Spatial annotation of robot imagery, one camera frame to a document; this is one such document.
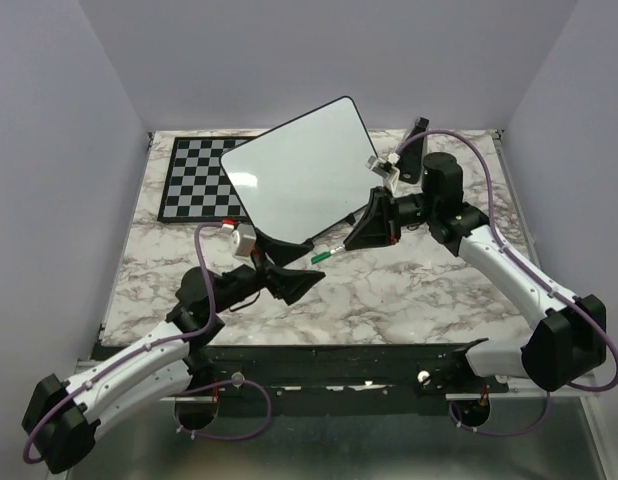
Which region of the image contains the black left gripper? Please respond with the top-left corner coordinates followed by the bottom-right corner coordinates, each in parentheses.
top-left (213, 229), bottom-right (326, 315)

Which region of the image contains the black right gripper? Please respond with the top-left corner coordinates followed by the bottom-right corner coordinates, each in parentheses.
top-left (344, 186), bottom-right (438, 250)

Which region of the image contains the green white marker pen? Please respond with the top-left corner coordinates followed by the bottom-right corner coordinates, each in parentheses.
top-left (310, 245), bottom-right (345, 265)

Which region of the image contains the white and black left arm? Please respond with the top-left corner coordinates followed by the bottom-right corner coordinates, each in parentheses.
top-left (21, 222), bottom-right (324, 474)

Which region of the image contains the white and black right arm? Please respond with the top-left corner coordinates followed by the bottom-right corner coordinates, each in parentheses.
top-left (344, 153), bottom-right (606, 392)

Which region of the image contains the black triangular stand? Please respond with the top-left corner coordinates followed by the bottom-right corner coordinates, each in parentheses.
top-left (397, 117), bottom-right (429, 185)

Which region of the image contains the black white checkerboard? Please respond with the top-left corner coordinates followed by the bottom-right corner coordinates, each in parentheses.
top-left (158, 136), bottom-right (250, 224)

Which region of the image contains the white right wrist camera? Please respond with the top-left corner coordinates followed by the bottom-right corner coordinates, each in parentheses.
top-left (366, 152), bottom-right (400, 194)

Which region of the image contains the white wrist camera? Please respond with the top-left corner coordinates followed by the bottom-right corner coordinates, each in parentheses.
top-left (221, 219), bottom-right (257, 258)
top-left (366, 152), bottom-right (400, 194)

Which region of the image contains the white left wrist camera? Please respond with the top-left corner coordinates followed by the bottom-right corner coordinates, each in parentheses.
top-left (221, 219), bottom-right (257, 258)

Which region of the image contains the white whiteboard black frame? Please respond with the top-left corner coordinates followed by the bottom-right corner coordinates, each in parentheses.
top-left (220, 96), bottom-right (380, 244)

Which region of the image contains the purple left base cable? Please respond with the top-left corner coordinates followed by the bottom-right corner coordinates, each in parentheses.
top-left (174, 374), bottom-right (273, 441)

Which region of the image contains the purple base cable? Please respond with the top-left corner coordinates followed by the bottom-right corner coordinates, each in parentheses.
top-left (448, 389), bottom-right (554, 435)
top-left (174, 374), bottom-right (273, 441)

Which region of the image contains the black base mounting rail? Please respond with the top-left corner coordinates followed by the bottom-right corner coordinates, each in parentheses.
top-left (185, 343), bottom-right (508, 417)

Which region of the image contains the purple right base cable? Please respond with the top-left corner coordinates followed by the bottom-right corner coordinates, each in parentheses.
top-left (448, 389), bottom-right (554, 435)

